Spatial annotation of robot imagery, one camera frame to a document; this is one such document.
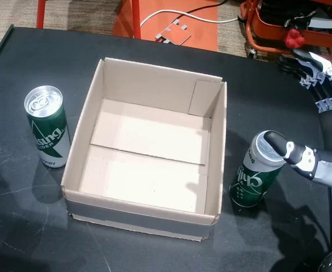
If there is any green Chilsung cider can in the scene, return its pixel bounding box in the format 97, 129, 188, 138
24, 85, 71, 169
229, 130, 284, 207

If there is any orange floor plate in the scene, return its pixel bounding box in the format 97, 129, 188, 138
111, 0, 219, 52

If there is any grey flat device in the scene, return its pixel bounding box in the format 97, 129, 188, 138
307, 16, 332, 31

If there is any black hose bundle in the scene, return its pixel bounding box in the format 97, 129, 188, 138
259, 0, 320, 29

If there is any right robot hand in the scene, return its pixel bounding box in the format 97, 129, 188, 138
263, 47, 332, 196

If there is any orange frame post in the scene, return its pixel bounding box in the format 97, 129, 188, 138
130, 0, 142, 40
36, 0, 47, 29

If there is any red knob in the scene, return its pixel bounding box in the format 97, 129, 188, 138
284, 29, 306, 49

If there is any orange utility cart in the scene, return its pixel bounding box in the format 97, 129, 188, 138
238, 0, 332, 62

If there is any open cardboard box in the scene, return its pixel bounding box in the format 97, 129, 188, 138
60, 57, 228, 243

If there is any white floor cable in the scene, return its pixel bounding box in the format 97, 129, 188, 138
139, 9, 239, 28

